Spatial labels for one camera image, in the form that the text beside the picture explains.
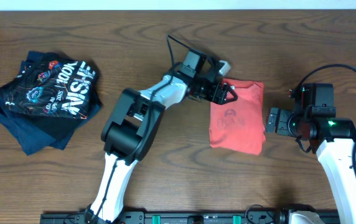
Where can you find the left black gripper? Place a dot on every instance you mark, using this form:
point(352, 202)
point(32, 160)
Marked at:
point(217, 91)

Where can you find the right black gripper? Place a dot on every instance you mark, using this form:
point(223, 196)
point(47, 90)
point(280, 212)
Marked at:
point(282, 127)

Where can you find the red soccer t-shirt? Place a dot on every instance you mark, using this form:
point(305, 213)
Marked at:
point(239, 125)

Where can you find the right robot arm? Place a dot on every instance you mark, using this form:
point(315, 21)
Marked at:
point(333, 140)

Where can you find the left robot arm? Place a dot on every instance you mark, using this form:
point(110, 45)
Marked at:
point(129, 133)

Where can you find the black printed t-shirt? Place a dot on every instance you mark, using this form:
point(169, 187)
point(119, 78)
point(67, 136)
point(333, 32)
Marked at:
point(57, 88)

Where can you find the navy blue folded garment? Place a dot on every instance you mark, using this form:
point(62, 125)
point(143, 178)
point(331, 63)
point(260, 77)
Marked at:
point(34, 133)

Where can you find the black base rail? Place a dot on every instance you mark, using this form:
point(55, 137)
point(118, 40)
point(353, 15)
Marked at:
point(256, 213)

